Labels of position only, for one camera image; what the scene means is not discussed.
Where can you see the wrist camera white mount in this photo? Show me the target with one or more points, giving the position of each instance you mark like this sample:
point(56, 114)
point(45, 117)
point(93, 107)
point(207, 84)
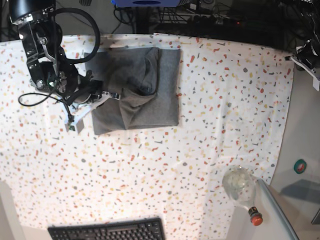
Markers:
point(76, 113)
point(314, 72)

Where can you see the grey t-shirt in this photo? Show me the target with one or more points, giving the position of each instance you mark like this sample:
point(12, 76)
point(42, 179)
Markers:
point(146, 80)

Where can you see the black power strip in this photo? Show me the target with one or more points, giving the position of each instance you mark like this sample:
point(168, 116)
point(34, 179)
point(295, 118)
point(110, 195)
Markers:
point(214, 19)

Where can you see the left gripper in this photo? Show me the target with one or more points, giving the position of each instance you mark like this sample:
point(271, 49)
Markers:
point(309, 54)

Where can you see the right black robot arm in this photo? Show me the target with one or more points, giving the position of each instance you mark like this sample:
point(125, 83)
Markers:
point(51, 72)

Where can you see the green tape roll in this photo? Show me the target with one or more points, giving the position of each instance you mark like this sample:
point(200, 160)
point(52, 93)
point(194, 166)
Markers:
point(300, 166)

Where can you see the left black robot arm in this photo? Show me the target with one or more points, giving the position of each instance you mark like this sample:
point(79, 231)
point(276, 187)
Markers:
point(310, 11)

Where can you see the clear glass bottle orange cap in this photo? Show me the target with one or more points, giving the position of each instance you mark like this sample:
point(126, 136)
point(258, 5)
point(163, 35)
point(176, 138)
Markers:
point(240, 186)

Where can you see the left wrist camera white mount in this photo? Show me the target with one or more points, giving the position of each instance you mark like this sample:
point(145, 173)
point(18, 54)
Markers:
point(314, 72)

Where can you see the terrazzo pattern tablecloth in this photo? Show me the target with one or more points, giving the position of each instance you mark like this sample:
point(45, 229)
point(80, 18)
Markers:
point(233, 106)

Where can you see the black keyboard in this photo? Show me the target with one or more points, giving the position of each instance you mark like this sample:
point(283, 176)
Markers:
point(144, 229)

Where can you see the blue box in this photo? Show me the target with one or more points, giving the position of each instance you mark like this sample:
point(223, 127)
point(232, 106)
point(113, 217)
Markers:
point(145, 3)

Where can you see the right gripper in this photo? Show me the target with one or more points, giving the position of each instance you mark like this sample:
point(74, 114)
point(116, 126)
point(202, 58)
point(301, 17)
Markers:
point(89, 90)

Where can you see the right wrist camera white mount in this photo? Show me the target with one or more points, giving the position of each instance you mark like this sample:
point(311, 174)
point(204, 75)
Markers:
point(76, 113)

